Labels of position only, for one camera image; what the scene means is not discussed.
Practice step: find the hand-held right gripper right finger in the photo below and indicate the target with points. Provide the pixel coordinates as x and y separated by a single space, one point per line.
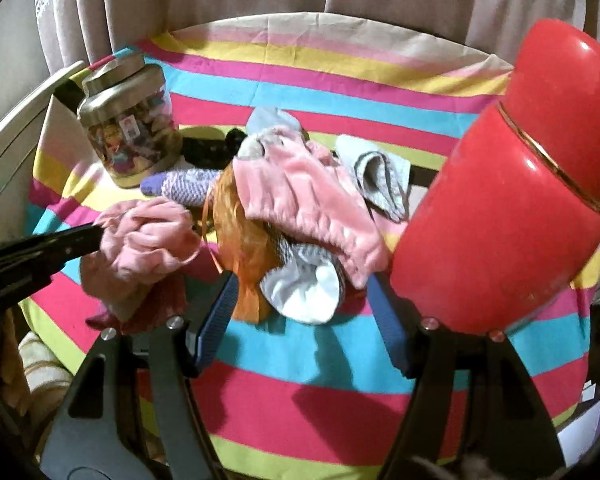
392 322

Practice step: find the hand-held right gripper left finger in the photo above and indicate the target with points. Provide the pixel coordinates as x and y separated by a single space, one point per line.
215 320

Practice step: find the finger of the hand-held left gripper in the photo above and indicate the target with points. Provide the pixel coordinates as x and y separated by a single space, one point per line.
45 242
40 267

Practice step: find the orange organza bag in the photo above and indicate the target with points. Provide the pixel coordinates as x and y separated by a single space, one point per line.
245 245

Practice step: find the pink fleece cloth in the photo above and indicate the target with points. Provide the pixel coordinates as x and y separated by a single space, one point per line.
140 245

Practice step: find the grey and white sock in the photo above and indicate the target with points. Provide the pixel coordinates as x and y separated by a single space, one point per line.
305 285

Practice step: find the purple patterned knit sock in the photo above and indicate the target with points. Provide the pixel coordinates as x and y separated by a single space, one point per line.
180 182

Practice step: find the pink velvet garment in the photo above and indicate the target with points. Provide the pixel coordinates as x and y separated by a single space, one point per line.
305 195

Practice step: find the purple cardboard box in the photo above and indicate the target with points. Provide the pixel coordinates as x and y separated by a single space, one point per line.
580 425

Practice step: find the white carved cabinet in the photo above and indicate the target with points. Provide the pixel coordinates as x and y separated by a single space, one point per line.
10 160

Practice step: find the beige striped towel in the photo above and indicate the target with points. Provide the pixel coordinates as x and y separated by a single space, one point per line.
42 365

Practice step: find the colourful striped tablecloth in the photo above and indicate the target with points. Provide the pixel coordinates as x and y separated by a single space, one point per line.
305 410

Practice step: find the light blue grey sock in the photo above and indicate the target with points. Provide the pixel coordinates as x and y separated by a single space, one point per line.
375 175

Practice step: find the clear jar with metal lid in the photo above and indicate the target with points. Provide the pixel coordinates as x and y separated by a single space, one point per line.
125 110

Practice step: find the red thermos flask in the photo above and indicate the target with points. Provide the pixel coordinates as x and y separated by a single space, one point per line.
505 210

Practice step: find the black fluffy cloth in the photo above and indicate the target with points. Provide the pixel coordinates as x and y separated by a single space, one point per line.
205 150

